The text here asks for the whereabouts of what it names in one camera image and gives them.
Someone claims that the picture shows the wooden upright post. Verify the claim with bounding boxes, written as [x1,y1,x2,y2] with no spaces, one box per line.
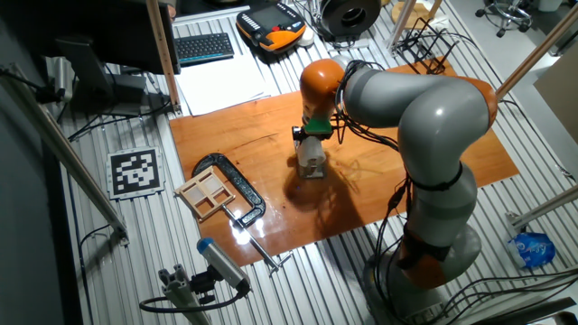
[144,0,182,116]

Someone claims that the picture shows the small wooden window frame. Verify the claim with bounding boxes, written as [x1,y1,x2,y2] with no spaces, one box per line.
[174,165,237,222]

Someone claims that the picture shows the blue plastic bag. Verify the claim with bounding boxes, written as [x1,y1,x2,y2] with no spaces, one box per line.
[506,232,556,271]

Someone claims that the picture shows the black computer keyboard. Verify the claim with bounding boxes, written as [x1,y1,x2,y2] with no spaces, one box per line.
[173,32,236,65]

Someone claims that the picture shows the black computer monitor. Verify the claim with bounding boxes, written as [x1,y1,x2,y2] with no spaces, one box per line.
[0,0,182,76]

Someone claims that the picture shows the green wrist flange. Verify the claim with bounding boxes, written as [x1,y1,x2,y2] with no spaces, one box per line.
[304,117,334,135]

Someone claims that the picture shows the black round spool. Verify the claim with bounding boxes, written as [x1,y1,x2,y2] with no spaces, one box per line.
[319,0,383,42]

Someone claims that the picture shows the beige cardboard panel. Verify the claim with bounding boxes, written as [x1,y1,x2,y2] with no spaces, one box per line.
[533,53,578,145]

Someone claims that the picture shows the black camera bracket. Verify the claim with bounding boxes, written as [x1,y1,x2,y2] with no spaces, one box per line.
[189,265,218,306]

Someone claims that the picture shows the orange black teach pendant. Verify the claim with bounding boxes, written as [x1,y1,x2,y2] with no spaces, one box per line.
[235,2,308,54]

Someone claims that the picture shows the black white marker board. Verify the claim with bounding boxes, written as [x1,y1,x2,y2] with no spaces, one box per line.
[106,146,167,201]

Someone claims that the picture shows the black wire rack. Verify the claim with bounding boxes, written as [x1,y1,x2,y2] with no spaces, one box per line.
[393,16,460,78]

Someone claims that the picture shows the silver metal post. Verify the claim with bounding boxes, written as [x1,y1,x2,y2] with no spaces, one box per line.
[387,0,419,50]

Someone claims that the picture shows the grey metal cylinder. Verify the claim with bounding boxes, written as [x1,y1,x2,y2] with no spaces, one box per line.
[53,56,73,103]

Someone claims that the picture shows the white paper sheets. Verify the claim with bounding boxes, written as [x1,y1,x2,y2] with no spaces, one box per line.
[173,56,272,117]

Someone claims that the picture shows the office chair base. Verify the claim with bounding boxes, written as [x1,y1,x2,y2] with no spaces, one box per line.
[474,0,534,39]

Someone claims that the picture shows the long wooden beam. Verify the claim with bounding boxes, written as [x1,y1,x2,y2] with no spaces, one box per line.
[496,4,578,100]

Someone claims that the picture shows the grey camera with blue cap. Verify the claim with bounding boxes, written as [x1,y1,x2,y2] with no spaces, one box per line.
[196,237,252,293]

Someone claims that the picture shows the black C-clamp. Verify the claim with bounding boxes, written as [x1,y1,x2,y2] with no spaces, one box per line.
[191,152,294,275]

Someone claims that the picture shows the black monitor cables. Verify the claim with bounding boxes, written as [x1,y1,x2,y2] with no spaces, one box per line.
[67,101,172,144]

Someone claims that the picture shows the black flat bar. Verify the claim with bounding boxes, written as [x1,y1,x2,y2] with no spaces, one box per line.
[469,296,578,325]

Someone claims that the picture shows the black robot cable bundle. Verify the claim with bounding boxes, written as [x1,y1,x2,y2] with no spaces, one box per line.
[333,60,434,325]

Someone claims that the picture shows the black camera cable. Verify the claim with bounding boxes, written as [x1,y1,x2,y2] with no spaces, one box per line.
[138,288,249,314]

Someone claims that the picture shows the white computer mouse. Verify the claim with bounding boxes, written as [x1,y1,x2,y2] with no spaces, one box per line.
[296,27,316,49]

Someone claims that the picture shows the long grey aluminium beam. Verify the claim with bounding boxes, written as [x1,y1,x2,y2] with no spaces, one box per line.
[0,62,130,247]

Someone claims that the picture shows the black monitor stand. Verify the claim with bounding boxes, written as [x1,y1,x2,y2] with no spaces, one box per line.
[54,38,148,116]

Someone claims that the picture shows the short aluminium profile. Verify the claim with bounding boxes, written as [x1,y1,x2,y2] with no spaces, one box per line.
[157,264,213,325]

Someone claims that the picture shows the short grey aluminium beam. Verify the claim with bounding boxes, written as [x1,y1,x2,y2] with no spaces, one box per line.
[505,183,578,232]

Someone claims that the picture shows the black floor cables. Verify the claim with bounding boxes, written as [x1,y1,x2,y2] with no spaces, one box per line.
[433,265,578,325]

